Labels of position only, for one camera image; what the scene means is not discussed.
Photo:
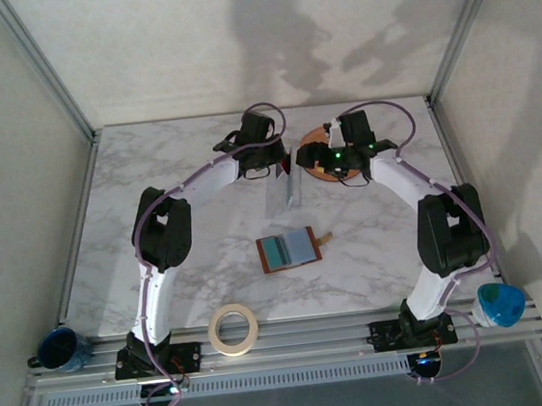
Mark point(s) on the plain red plastic card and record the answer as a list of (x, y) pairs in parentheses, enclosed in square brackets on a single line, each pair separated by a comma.
[(288, 162)]

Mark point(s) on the clear plastic card box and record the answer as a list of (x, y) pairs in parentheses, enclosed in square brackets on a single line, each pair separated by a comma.
[(277, 197)]

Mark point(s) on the brown leather card holder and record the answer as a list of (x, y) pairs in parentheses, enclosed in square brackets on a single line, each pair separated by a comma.
[(300, 250)]

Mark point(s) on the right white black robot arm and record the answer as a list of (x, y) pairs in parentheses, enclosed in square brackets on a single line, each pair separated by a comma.
[(453, 227)]

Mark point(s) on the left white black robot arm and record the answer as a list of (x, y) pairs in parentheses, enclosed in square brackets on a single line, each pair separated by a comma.
[(162, 229)]

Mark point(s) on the orange round plate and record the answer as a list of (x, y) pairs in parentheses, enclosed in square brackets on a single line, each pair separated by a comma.
[(331, 173)]

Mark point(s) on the beige masking tape roll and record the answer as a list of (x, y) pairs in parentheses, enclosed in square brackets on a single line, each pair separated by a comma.
[(212, 332)]

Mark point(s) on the blue lidded plastic cup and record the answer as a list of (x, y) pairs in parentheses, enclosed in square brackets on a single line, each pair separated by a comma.
[(502, 307)]

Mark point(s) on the dark blue mug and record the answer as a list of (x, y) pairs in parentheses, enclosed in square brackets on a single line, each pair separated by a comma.
[(59, 351)]

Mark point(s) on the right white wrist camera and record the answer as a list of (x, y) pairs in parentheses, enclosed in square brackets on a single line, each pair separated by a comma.
[(334, 133)]

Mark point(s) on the aluminium table side rail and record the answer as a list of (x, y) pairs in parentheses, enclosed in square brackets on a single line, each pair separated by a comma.
[(448, 138), (84, 193)]

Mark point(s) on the aluminium frame post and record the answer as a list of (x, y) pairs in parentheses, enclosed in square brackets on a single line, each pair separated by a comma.
[(463, 27), (46, 71)]

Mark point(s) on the aluminium frame rail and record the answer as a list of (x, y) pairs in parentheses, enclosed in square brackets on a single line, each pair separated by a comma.
[(314, 339)]

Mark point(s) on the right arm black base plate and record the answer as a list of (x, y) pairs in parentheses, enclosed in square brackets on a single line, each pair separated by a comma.
[(384, 336)]

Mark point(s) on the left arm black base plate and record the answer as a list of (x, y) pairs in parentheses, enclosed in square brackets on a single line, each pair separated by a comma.
[(190, 357)]

